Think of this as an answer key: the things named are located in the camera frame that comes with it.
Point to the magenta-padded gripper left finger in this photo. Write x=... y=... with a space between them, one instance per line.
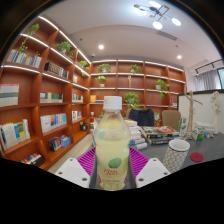
x=73 y=171

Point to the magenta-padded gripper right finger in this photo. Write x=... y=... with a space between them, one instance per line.
x=151 y=171

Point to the yellow drink bottle white cap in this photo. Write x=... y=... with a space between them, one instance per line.
x=112 y=150

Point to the white patterned mug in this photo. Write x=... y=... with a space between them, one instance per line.
x=175 y=156

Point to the dark book stack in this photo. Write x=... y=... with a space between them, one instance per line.
x=156 y=135

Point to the flat round red coaster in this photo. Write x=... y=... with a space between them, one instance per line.
x=196 y=157

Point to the tall green white carton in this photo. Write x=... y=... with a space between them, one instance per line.
x=182 y=126

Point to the small green white box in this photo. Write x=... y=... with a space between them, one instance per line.
x=198 y=133

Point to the white box stack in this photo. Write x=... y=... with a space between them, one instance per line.
x=205 y=126

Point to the wooden artist mannequin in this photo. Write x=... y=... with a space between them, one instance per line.
x=191 y=113

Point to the wooden shelf unit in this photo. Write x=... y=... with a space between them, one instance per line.
x=30 y=110

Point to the white vase with flowers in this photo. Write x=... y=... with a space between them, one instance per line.
x=218 y=113

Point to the grey curtain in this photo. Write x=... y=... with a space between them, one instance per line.
x=208 y=80

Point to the window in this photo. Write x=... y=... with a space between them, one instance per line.
x=221 y=77

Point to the round recessed ceiling light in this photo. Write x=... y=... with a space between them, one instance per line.
x=101 y=47
x=179 y=57

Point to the ceiling air vent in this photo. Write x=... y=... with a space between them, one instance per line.
x=166 y=35

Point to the branched ceiling lamp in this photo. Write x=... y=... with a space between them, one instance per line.
x=156 y=15

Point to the black ceiling track rail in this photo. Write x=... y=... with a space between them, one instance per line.
x=210 y=64

